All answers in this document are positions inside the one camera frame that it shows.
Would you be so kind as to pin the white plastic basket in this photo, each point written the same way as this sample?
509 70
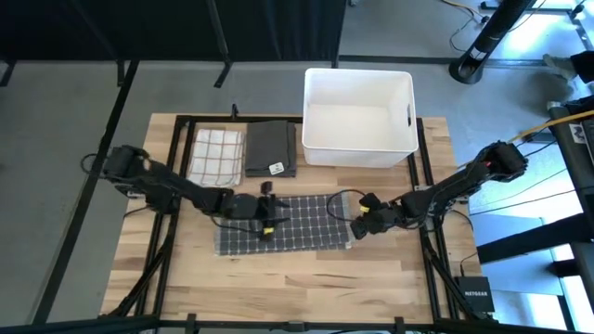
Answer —
357 116

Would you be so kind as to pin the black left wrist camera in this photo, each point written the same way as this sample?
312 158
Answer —
267 187

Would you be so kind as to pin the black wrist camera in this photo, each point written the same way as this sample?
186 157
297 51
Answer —
267 187
370 200

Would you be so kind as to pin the black floor stand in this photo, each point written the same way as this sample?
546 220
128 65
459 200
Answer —
492 37

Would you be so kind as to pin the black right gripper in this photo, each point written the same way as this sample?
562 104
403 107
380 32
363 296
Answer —
378 218

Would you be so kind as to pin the white towel with red checks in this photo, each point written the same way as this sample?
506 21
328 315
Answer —
215 155

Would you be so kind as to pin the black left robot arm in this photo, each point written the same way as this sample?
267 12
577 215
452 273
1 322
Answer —
162 185

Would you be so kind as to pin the black metal floor beam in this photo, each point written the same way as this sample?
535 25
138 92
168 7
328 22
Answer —
533 239

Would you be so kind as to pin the grey towel with white checks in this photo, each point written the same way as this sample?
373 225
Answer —
311 227

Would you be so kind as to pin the black metal table frame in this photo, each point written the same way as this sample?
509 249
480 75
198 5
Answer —
213 119

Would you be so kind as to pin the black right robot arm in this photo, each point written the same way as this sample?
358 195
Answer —
464 181

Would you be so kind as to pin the person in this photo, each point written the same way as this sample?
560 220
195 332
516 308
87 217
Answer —
575 65

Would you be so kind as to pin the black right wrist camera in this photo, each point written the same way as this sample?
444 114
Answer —
370 200

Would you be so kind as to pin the black Netgear network switch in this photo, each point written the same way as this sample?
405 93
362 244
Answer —
474 294

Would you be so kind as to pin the black stand base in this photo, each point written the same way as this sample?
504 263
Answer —
524 6

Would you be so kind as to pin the black desk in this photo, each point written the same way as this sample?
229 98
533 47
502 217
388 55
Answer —
575 167

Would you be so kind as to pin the black folding partition screen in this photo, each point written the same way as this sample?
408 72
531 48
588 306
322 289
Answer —
185 28

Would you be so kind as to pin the dark grey terry towel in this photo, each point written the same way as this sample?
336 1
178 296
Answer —
269 148

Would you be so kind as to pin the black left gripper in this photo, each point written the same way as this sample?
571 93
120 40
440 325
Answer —
250 209

